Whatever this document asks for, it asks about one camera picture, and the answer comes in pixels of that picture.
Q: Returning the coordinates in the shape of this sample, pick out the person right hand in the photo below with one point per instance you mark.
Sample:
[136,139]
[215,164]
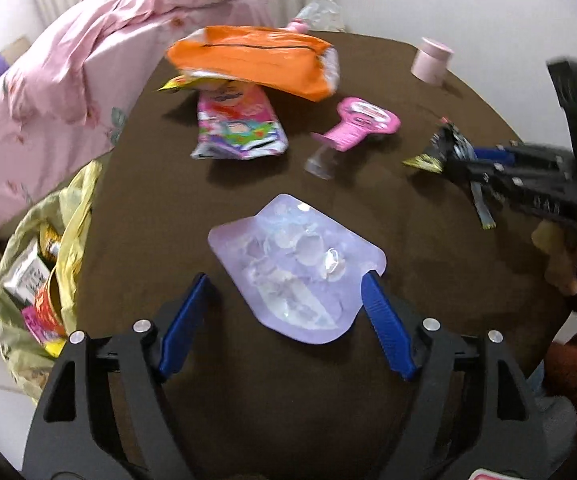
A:
[561,270]

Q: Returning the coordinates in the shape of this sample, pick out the pink floral duvet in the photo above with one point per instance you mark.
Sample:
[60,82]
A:
[66,100]

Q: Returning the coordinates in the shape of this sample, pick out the beige headboard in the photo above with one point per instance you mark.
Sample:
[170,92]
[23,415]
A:
[13,51]

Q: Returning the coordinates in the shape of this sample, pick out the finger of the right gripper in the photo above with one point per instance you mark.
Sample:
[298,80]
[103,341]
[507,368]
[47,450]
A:
[468,169]
[503,152]

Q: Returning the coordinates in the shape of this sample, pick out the yellow trash bag bin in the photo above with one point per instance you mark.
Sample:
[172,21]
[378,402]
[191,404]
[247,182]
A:
[39,275]

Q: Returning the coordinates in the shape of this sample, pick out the pink cartoon blister pack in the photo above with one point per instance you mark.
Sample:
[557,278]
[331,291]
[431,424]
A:
[358,120]

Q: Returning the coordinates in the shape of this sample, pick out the orange snack bag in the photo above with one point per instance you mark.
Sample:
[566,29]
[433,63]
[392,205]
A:
[295,63]

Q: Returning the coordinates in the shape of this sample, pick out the white plastic bag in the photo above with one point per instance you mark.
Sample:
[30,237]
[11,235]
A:
[321,16]

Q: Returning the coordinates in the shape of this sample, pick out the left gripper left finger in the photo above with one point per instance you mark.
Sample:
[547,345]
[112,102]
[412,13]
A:
[74,433]

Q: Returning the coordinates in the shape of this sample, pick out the yellow red snack bag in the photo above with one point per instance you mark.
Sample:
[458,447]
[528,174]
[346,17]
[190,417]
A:
[185,82]

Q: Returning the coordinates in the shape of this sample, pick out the pink cylindrical cup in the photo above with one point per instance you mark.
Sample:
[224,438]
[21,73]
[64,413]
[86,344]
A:
[430,64]

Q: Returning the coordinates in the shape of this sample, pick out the clear lilac plastic tray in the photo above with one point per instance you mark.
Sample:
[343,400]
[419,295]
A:
[298,270]

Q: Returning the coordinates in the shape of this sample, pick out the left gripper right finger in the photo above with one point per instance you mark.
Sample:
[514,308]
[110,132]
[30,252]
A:
[473,415]

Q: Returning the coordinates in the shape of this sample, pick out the pink yellow chip bag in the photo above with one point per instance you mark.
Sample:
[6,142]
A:
[47,341]

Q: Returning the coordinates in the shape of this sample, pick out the colourful cartoon snack bag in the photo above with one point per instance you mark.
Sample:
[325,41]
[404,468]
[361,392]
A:
[237,121]

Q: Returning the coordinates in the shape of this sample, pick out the red paper cup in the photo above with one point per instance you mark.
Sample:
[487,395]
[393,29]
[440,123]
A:
[47,306]

